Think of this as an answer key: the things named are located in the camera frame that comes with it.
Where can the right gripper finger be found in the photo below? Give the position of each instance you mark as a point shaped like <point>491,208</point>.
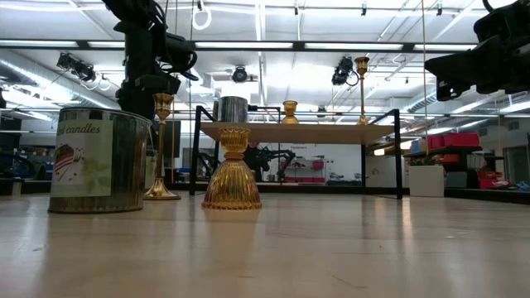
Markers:
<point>449,91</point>
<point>463,64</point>

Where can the wooden shelf riser black legs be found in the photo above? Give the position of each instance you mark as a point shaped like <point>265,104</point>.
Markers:
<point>298,133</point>

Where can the black monitor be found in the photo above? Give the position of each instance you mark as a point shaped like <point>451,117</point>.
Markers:
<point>174,138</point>

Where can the black overhead frame bar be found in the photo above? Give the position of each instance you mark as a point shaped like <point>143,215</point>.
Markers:
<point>298,45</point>

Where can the small red storage bins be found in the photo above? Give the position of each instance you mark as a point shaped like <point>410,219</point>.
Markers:
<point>492,182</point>

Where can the background black robot arm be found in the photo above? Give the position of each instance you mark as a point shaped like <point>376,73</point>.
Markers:
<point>265,159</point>

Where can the brass candlestick holder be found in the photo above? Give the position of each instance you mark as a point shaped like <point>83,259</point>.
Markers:
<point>362,65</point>
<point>162,105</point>

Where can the amber ribbed glass candle holder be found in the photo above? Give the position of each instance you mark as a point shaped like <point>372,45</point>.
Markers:
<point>290,108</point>
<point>232,182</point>

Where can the black overhead camera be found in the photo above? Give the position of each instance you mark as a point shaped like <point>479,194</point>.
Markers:
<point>239,75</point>

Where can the white pot with green plant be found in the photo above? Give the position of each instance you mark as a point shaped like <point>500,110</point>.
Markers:
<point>426,182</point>

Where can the red bin rack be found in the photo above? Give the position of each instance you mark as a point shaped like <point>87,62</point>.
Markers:
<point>316,164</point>

